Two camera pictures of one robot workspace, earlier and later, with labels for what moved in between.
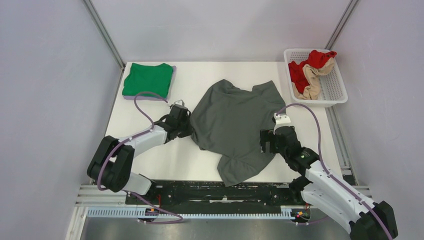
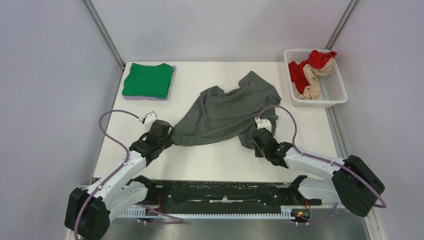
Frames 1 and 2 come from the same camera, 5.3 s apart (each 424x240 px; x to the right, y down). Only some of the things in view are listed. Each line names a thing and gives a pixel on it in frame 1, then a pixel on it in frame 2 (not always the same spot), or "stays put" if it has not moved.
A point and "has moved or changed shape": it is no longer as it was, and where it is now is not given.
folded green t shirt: x=156 y=78 stays put
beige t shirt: x=312 y=91 stays put
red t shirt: x=299 y=80 stays put
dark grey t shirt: x=227 y=121 has moved or changed shape
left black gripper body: x=185 y=129 -> x=166 y=143
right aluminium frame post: x=342 y=22 stays put
